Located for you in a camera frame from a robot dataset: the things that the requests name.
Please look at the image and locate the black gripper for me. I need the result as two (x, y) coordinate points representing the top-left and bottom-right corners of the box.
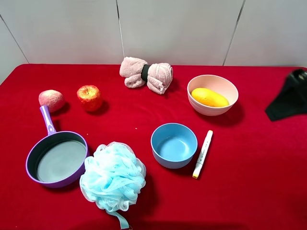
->
(265, 69), (307, 121)

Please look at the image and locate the yellow mango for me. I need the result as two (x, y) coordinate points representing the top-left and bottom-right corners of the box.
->
(191, 88), (229, 107)

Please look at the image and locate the pink plastic bowl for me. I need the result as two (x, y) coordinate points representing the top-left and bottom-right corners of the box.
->
(187, 75), (239, 116)

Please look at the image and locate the red velvet tablecloth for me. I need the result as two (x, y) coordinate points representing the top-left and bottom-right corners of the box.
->
(0, 64), (307, 230)

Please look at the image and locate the white yellow marker pen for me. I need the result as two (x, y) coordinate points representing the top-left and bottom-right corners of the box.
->
(192, 130), (213, 179)

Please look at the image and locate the blue plastic bowl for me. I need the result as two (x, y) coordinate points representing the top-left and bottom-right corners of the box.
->
(151, 123), (198, 169)

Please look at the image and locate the rolled pink towel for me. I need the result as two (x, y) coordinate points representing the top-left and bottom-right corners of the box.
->
(119, 57), (173, 95)

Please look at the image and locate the light blue bath pouf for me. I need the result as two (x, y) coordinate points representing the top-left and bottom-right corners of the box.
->
(79, 142), (146, 230)

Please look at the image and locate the red yellow apple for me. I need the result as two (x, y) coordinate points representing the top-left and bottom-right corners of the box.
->
(77, 85), (103, 112)

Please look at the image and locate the pink peach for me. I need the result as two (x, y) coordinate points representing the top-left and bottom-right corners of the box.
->
(38, 90), (65, 113)

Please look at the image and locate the purple toy frying pan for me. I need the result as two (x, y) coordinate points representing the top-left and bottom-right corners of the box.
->
(25, 105), (89, 188)

